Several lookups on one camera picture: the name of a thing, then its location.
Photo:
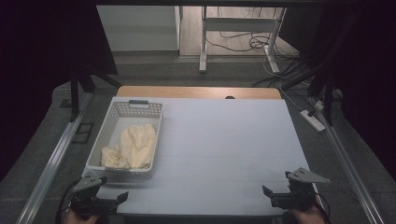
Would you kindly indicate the white plug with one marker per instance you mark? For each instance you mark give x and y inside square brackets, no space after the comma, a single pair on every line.
[319,105]

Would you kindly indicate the aluminium rail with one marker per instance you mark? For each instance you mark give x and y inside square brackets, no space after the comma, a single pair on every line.
[53,161]
[348,161]

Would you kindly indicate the black metal stand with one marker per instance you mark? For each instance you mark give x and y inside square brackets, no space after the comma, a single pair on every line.
[327,93]
[76,93]

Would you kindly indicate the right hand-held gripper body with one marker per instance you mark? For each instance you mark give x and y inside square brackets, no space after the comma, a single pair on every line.
[300,189]

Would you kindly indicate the black plug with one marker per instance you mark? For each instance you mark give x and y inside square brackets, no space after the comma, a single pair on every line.
[312,112]

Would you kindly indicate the black curtain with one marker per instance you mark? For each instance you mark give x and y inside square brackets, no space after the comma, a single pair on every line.
[34,77]
[370,77]

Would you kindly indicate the black floor frame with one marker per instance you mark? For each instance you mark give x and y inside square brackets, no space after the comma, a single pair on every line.
[83,133]

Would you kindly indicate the white desk frame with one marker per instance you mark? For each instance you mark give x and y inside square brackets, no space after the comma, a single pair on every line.
[239,23]

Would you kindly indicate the white power strip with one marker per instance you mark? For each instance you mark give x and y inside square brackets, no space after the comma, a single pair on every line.
[313,121]

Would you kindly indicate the white cabinet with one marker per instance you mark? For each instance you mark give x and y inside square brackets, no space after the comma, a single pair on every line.
[140,28]

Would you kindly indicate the person's right hand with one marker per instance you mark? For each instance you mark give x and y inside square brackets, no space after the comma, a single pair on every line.
[306,216]

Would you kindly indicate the white perforated plastic basket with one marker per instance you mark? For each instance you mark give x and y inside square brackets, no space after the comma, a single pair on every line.
[102,137]

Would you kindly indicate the person's left hand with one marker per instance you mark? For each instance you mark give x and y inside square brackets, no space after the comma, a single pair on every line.
[79,219]

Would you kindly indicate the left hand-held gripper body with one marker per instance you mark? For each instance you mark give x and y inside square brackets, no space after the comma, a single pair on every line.
[88,182]

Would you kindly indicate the cream cloth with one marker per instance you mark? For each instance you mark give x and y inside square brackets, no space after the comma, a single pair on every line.
[137,146]

